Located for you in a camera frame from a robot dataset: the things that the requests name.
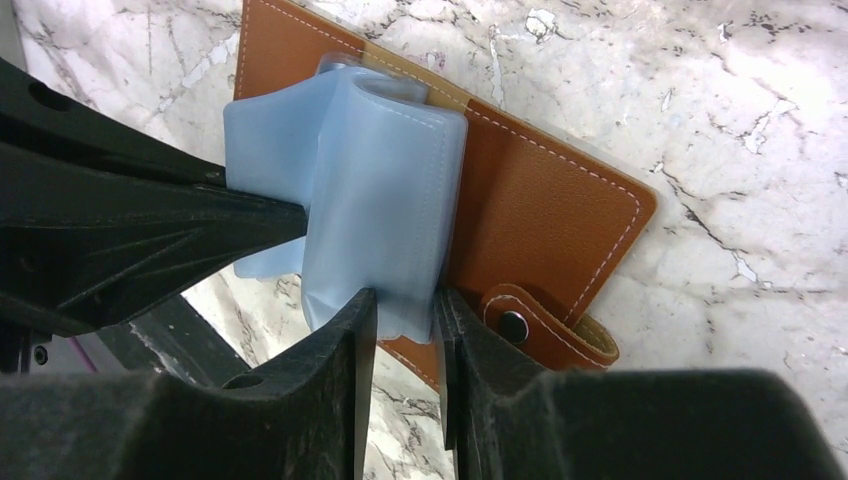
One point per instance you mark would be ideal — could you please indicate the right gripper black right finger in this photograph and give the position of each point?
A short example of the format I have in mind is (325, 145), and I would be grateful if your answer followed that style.
(505, 416)

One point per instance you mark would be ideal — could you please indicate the brown leather card holder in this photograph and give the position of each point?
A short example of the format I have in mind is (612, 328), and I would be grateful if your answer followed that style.
(541, 225)

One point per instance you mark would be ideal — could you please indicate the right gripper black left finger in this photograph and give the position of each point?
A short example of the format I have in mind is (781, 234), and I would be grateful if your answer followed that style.
(301, 415)

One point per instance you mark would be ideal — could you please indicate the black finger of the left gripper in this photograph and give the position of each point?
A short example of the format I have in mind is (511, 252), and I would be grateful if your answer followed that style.
(41, 120)
(83, 249)

